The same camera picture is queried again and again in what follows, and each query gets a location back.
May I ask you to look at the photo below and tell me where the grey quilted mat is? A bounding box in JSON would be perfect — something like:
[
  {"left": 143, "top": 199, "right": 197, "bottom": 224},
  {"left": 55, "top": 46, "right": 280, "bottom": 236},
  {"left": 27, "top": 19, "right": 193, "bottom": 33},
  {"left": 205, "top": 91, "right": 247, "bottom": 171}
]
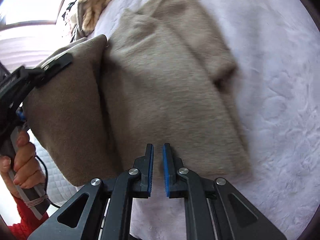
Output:
[{"left": 28, "top": 130, "right": 78, "bottom": 206}]

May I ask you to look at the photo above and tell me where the taupe knitted sweater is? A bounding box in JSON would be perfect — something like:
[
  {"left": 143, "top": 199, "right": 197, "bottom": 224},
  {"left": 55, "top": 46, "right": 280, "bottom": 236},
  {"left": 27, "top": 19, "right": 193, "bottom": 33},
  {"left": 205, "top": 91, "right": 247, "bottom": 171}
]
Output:
[{"left": 23, "top": 0, "right": 250, "bottom": 186}]

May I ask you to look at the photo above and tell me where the red left sleeve forearm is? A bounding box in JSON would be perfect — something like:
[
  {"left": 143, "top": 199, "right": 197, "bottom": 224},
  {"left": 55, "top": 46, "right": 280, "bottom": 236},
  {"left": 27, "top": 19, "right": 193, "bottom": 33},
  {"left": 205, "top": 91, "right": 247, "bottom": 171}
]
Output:
[{"left": 8, "top": 197, "right": 49, "bottom": 240}]

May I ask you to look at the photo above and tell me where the cream striped knitted garment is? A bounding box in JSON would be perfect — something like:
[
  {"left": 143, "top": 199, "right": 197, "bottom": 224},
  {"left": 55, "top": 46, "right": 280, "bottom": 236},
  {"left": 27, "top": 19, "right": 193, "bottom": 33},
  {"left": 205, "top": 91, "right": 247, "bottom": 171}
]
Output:
[{"left": 77, "top": 0, "right": 112, "bottom": 37}]

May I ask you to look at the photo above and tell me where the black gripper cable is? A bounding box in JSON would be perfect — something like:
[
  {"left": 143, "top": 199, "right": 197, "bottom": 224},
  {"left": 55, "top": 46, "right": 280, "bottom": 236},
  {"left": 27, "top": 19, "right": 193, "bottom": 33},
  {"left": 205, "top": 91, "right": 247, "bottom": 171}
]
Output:
[{"left": 35, "top": 154, "right": 62, "bottom": 209}]

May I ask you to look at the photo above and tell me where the person's left hand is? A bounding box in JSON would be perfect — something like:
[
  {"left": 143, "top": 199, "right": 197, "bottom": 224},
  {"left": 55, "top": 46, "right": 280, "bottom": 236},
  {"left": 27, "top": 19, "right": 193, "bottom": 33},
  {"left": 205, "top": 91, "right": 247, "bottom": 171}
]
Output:
[{"left": 1, "top": 131, "right": 46, "bottom": 199}]

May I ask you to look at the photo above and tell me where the lavender embossed bed cover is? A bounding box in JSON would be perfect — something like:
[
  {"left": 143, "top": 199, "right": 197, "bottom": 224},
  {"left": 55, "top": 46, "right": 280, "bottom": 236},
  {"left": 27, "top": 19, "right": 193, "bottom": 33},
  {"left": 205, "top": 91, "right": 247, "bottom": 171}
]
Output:
[{"left": 94, "top": 0, "right": 319, "bottom": 239}]

